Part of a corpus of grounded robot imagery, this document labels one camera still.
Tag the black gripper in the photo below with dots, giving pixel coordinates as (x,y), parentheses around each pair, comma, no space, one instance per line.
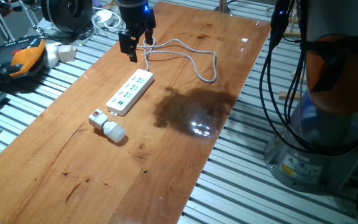
(134,15)

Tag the wooden peg rack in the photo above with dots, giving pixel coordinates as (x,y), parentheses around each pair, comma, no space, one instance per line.
(294,33)

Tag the white power strip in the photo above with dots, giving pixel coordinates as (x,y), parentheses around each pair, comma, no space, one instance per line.
(129,91)

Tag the person hand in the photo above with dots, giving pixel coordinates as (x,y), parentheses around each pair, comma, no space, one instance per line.
(5,12)

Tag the large black round spool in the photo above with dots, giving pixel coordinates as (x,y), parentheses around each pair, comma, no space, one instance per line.
(57,15)

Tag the orange black teach pendant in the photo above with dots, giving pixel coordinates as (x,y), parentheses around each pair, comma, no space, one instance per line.
(23,59)

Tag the brown wooden board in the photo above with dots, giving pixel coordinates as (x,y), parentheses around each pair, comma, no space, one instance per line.
(104,171)

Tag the small wooden stick piece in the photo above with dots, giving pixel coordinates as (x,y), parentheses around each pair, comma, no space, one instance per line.
(297,77)
(286,95)

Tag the silver orange robot arm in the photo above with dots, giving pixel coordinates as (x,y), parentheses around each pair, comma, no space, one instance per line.
(337,77)

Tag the white rounded object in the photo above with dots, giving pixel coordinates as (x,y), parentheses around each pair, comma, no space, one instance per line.
(51,56)

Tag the light wooden cube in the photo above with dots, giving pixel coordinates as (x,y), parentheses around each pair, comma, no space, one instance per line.
(66,53)

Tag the white bulb holder with bulb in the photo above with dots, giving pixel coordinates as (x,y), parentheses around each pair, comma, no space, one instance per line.
(109,129)

